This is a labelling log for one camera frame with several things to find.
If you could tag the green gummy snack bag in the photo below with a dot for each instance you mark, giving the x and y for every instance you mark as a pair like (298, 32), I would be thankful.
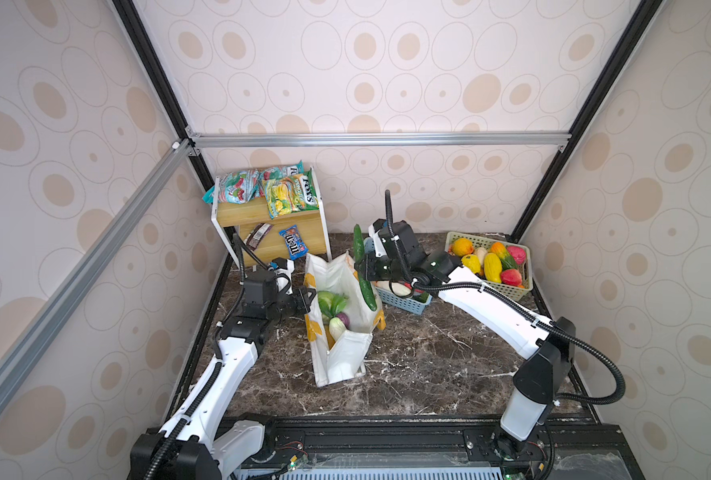
(237, 187)

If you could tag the blue plastic basket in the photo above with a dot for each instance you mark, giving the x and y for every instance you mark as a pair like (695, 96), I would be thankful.
(380, 273)

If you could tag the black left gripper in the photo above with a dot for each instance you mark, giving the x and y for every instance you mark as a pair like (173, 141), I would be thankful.
(302, 304)

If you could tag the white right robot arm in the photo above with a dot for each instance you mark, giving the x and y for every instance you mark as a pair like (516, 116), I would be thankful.
(547, 347)

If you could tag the yellow candy snack bag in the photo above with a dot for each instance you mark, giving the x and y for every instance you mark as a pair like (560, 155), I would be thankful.
(283, 196)

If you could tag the left diagonal aluminium rail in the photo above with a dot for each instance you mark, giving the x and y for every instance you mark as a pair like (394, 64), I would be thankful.
(35, 340)

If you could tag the pink peach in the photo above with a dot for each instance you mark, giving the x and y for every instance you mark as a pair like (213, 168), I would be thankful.
(517, 253)

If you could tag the horizontal aluminium rail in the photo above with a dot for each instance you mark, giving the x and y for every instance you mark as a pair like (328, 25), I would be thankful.
(397, 139)

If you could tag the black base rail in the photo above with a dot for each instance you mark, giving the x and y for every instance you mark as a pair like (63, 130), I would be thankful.
(437, 448)

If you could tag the blue candy packet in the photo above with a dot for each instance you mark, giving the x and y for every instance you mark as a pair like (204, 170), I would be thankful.
(296, 248)

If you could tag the yellow mango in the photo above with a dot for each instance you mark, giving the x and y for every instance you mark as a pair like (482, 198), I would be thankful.
(492, 268)

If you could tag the purple cabbage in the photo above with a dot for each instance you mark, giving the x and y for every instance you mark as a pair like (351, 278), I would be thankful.
(344, 319)

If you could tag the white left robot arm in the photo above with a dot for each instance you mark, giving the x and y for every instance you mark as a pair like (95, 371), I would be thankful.
(189, 445)

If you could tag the green leafy vegetable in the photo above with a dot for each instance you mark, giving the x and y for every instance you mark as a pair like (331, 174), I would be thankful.
(342, 303)

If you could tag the white grocery bag yellow handles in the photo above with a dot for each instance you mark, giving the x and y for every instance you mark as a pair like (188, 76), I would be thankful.
(334, 362)

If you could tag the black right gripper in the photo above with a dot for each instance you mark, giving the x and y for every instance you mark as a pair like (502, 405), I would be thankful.
(367, 266)

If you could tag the white eggplant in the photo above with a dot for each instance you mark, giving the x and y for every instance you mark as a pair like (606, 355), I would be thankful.
(401, 290)
(336, 329)

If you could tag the orange fruit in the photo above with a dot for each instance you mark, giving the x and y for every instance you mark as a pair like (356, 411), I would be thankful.
(462, 247)

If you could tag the white wooden two-tier shelf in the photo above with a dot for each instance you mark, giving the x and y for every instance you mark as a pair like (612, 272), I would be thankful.
(262, 214)

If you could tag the brown chocolate bar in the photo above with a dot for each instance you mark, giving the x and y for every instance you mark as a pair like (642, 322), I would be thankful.
(257, 234)

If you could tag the green mint snack bag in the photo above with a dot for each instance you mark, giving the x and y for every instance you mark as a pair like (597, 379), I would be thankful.
(308, 192)

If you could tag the green cabbage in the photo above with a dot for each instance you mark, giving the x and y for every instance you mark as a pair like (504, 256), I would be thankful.
(327, 302)

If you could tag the green plastic basket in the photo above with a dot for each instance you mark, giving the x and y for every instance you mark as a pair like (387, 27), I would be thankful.
(482, 245)

